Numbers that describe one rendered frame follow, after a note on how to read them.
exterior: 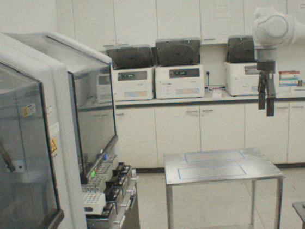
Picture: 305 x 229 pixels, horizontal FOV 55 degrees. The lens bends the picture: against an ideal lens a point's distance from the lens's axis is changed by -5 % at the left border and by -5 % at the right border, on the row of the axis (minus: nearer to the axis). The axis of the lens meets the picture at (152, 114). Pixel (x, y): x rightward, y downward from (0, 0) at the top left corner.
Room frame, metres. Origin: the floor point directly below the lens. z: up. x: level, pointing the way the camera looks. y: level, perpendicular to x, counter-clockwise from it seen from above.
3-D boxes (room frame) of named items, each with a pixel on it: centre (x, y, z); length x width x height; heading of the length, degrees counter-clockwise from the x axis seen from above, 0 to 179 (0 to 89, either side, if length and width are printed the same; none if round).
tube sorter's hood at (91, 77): (1.45, 0.49, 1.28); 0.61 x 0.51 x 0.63; 174
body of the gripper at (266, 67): (1.21, -0.47, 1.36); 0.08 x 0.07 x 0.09; 174
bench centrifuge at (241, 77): (3.65, -1.21, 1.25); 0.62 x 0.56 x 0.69; 173
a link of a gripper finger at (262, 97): (1.28, -0.48, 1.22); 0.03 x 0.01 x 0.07; 84
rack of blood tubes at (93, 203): (1.21, 0.38, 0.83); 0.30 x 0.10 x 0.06; 84
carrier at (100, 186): (1.35, 0.27, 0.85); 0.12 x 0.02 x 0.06; 174
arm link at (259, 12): (1.20, -0.47, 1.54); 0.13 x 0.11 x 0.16; 167
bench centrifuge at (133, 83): (3.80, 0.22, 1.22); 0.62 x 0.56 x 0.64; 172
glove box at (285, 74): (3.74, -1.76, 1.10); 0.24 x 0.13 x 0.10; 82
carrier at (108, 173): (1.50, 0.25, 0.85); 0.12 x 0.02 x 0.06; 173
